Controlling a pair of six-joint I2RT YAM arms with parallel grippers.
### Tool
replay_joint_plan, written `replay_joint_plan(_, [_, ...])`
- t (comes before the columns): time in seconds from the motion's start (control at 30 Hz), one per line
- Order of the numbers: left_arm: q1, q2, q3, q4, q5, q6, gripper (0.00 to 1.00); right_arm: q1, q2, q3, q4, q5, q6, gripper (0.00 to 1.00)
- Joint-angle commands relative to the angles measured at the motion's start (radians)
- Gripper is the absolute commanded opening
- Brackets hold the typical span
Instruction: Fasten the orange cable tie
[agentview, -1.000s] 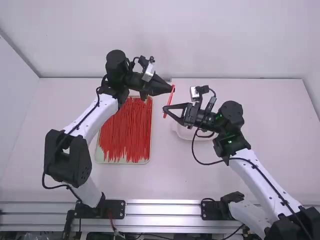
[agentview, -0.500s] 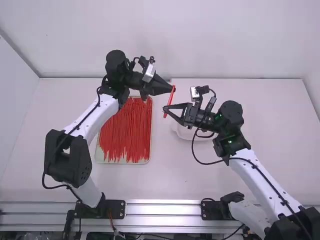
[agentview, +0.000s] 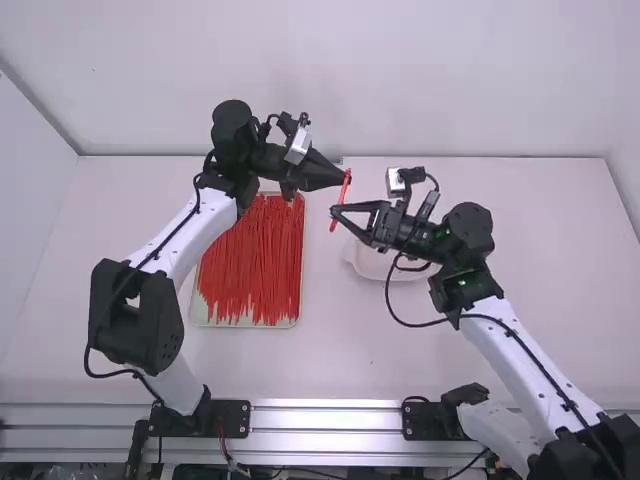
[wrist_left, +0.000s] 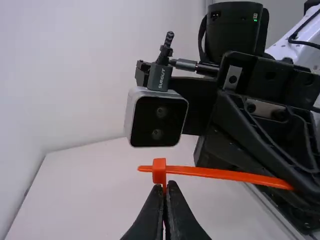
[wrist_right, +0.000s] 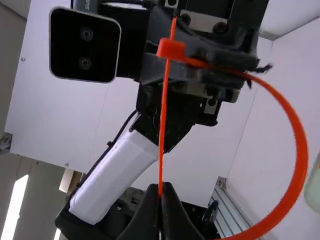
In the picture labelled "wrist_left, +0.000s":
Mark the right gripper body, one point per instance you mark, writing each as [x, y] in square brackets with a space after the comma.
[270, 77]

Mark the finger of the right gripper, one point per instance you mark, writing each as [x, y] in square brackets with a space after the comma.
[220, 150]
[250, 136]

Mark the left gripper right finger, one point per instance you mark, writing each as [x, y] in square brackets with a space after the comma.
[177, 215]

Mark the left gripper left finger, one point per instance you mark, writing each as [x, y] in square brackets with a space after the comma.
[152, 215]

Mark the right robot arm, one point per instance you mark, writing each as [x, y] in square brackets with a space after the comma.
[235, 30]

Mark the silver rails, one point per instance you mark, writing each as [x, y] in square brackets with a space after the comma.
[275, 212]

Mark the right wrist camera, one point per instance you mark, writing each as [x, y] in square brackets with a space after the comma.
[157, 120]

